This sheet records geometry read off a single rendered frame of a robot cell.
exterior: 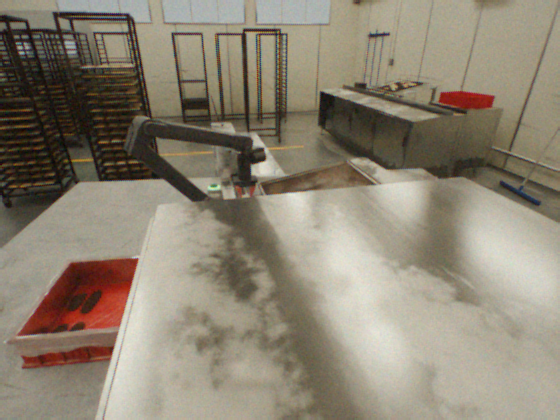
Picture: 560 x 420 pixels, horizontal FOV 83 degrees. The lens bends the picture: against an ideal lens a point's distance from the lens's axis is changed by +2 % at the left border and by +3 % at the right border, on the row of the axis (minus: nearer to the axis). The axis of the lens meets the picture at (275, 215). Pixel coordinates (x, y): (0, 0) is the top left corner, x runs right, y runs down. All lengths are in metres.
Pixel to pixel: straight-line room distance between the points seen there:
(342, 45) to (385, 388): 8.81
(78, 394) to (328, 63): 8.49
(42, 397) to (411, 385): 0.83
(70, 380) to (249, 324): 0.72
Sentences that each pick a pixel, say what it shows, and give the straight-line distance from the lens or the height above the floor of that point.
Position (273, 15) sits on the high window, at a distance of 8.45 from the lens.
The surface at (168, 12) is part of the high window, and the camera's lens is 8.28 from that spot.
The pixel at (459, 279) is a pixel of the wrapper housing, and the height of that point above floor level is 1.30.
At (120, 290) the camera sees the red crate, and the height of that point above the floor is 0.82.
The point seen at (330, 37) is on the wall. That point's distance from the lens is 8.84.
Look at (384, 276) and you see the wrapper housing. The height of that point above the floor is 1.30.
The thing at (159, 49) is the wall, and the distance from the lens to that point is 8.29.
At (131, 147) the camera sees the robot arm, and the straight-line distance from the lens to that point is 1.08.
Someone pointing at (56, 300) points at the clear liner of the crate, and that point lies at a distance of 1.11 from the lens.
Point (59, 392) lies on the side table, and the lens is 0.95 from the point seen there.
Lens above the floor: 1.51
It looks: 28 degrees down
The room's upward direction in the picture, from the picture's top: straight up
